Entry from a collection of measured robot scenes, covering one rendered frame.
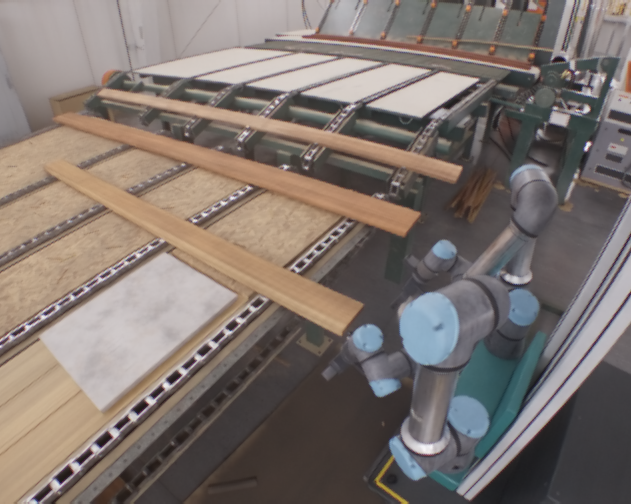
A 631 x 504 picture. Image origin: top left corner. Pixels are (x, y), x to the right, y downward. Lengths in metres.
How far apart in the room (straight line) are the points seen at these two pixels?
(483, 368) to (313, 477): 0.95
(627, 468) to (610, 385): 0.28
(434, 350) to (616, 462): 0.78
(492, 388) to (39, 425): 1.45
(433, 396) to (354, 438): 1.22
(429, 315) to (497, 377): 0.82
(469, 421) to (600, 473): 0.41
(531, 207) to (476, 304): 0.52
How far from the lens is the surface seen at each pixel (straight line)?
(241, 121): 2.92
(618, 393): 1.44
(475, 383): 1.37
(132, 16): 7.55
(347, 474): 1.90
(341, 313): 1.26
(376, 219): 1.73
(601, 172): 5.32
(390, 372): 1.01
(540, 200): 1.14
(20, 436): 1.38
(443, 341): 0.63
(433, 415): 0.83
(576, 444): 1.25
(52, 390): 1.42
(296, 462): 1.92
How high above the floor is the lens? 1.81
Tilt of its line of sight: 38 degrees down
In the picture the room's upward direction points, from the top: straight up
